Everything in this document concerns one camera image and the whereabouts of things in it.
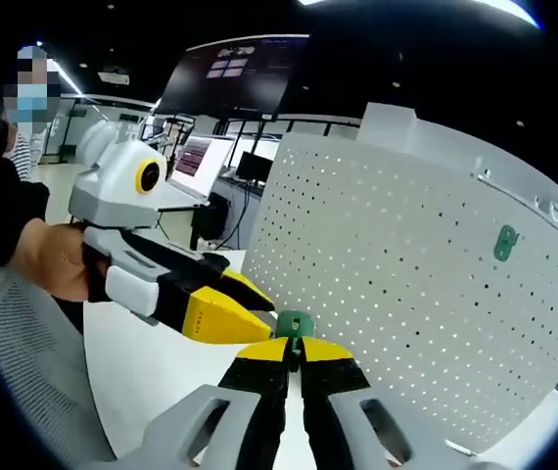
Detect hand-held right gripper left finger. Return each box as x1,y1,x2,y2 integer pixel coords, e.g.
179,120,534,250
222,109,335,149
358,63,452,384
78,336,292,470

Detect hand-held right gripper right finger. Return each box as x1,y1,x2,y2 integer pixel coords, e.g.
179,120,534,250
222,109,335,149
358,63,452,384
300,337,508,470

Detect green mounting plate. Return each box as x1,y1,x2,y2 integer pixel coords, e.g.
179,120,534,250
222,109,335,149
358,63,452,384
492,224,523,262
275,310,317,340

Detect person's left hand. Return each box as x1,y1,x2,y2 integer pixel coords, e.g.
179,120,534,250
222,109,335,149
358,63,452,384
47,224,92,303

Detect black laptop stand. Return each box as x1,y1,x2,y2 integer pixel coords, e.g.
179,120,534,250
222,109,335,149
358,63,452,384
188,193,231,251

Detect silver laptop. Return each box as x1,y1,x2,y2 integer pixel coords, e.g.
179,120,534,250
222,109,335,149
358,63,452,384
159,135,237,210

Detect person's black top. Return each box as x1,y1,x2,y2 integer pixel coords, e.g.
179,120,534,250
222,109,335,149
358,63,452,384
0,110,51,269

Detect white ceiling projector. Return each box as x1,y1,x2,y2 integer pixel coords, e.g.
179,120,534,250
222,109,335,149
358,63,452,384
96,67,132,86

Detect black monitor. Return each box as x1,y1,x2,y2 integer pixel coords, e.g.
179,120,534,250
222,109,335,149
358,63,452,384
237,150,276,183

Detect white perforated pegboard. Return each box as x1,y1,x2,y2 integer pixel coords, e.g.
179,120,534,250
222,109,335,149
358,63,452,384
241,130,558,454

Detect grey mesh office chair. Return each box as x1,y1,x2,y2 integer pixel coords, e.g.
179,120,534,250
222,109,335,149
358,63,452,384
0,266,114,470

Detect black framed glass partition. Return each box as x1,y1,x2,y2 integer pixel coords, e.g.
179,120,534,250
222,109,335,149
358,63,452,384
209,113,364,143

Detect curved ceiling light strip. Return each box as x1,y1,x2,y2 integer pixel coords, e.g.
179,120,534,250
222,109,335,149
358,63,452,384
298,0,540,29

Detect large dark wall screen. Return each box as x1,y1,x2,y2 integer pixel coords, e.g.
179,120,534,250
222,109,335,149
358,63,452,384
154,34,309,118

